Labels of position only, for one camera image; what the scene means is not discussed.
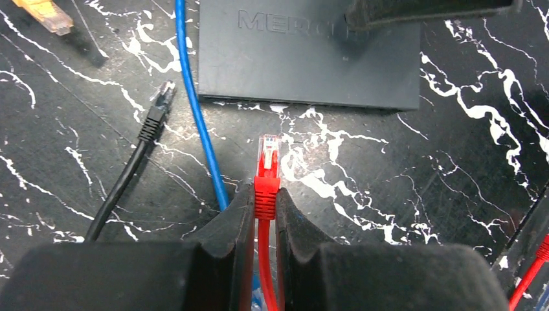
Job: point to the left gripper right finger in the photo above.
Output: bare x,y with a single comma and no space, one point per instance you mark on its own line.
317,273

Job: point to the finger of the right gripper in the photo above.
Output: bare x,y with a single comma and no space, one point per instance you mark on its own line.
366,15

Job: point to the black pad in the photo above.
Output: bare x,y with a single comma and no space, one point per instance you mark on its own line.
304,52

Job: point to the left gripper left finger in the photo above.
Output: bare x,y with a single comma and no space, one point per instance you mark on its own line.
209,270

